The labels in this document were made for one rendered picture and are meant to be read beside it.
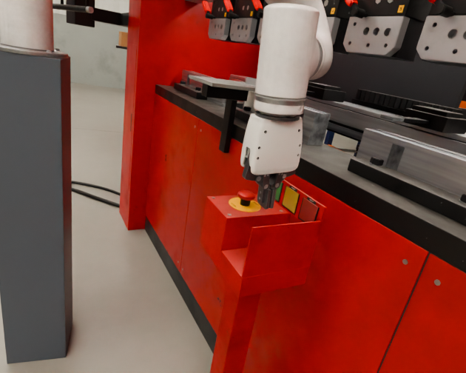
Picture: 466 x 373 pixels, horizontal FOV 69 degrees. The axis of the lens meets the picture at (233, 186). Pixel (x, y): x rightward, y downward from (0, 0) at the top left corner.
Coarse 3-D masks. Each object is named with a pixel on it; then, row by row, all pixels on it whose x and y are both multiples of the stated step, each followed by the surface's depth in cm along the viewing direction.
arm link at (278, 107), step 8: (256, 96) 55; (264, 96) 53; (256, 104) 55; (264, 104) 53; (272, 104) 53; (280, 104) 52; (288, 104) 52; (296, 104) 53; (304, 104) 55; (264, 112) 55; (272, 112) 53; (280, 112) 53; (288, 112) 53; (296, 112) 54
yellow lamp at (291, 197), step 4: (288, 188) 74; (288, 192) 74; (292, 192) 73; (296, 192) 71; (284, 196) 75; (288, 196) 74; (292, 196) 73; (296, 196) 72; (284, 200) 75; (288, 200) 74; (292, 200) 73; (296, 200) 72; (284, 204) 75; (288, 204) 74; (292, 204) 73; (296, 204) 72; (288, 208) 74; (292, 208) 73
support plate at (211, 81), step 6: (192, 78) 105; (198, 78) 101; (204, 78) 102; (210, 78) 106; (216, 78) 111; (210, 84) 95; (216, 84) 94; (222, 84) 95; (228, 84) 96; (234, 84) 100; (240, 84) 104; (246, 84) 108; (252, 90) 101
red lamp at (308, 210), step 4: (304, 200) 69; (304, 204) 69; (308, 204) 68; (312, 204) 67; (304, 208) 69; (308, 208) 68; (312, 208) 67; (316, 208) 66; (300, 212) 70; (304, 212) 69; (308, 212) 68; (312, 212) 67; (316, 212) 66; (300, 216) 70; (304, 216) 69; (308, 216) 68; (312, 216) 67; (304, 220) 69; (308, 220) 68; (312, 220) 67
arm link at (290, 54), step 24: (264, 24) 50; (288, 24) 48; (312, 24) 49; (264, 48) 51; (288, 48) 49; (312, 48) 51; (264, 72) 52; (288, 72) 50; (312, 72) 54; (288, 96) 52
